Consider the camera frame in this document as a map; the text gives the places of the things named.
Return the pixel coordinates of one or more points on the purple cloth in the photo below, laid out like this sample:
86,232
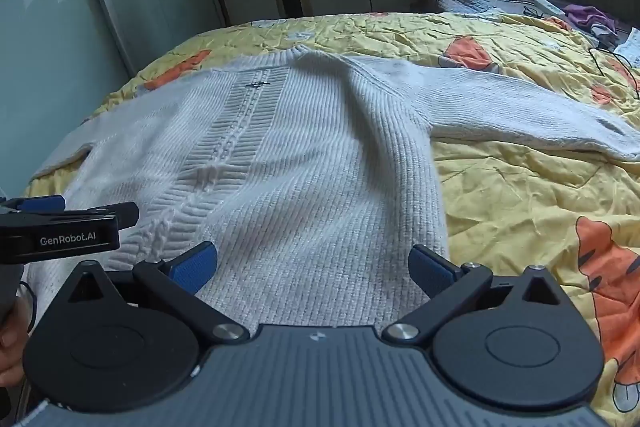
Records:
590,14

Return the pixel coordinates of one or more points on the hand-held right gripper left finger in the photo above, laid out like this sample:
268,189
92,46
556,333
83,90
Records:
195,268

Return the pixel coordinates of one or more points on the yellow printed quilt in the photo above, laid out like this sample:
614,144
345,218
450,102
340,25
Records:
525,192

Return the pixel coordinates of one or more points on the person's left hand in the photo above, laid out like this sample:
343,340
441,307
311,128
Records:
11,347

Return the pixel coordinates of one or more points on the white paper sheet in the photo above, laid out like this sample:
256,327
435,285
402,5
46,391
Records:
631,49

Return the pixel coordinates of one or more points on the white remote control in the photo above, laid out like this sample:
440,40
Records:
548,7

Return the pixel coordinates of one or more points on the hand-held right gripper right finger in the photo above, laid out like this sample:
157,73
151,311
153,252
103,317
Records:
431,271

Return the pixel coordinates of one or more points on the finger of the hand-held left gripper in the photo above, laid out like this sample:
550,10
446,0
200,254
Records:
110,213
42,204

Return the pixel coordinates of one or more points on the white knitted sweater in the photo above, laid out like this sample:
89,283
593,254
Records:
300,157

